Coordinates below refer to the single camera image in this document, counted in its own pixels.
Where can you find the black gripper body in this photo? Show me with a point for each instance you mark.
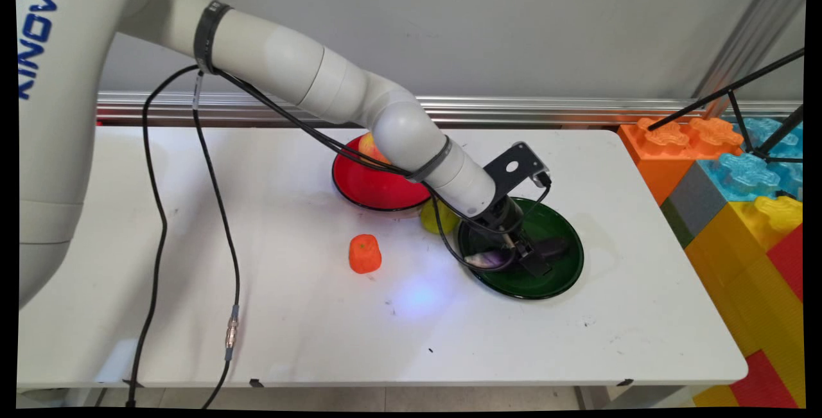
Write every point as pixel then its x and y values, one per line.
pixel 499 220

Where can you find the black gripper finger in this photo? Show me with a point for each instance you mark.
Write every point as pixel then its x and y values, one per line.
pixel 537 265
pixel 521 243

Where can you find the purple toy eggplant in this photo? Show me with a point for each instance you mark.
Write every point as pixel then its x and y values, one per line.
pixel 553 248

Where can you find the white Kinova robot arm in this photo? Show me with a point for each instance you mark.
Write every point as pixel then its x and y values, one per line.
pixel 282 61

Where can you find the green plate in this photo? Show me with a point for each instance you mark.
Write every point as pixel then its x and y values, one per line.
pixel 559 277

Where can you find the green toy pear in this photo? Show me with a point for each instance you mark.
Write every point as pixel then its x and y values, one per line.
pixel 435 222

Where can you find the red plate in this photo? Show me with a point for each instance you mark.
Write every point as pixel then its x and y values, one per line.
pixel 372 187

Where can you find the orange toy carrot chunk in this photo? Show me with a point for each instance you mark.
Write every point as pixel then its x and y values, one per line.
pixel 365 255

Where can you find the red yellow toy apple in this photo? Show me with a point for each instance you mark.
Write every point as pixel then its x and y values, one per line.
pixel 369 147

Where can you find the orange giant toy brick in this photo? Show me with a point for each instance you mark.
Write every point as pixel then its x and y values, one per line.
pixel 661 161

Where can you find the grey table leg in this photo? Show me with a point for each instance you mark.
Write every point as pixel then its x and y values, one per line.
pixel 636 397

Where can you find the grey giant toy brick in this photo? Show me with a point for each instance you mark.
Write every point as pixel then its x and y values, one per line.
pixel 693 203

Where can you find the yellow giant toy brick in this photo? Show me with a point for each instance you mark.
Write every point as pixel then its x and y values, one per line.
pixel 738 277

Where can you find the blue giant toy brick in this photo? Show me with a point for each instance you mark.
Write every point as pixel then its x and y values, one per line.
pixel 748 177

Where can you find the black tripod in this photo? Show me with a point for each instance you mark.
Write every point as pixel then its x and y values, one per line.
pixel 735 106

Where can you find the slanted aluminium profile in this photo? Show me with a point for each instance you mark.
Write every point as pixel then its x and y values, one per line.
pixel 751 33

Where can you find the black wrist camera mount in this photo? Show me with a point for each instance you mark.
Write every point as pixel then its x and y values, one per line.
pixel 514 167

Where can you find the horizontal aluminium rail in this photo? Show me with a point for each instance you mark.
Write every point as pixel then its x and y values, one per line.
pixel 546 110

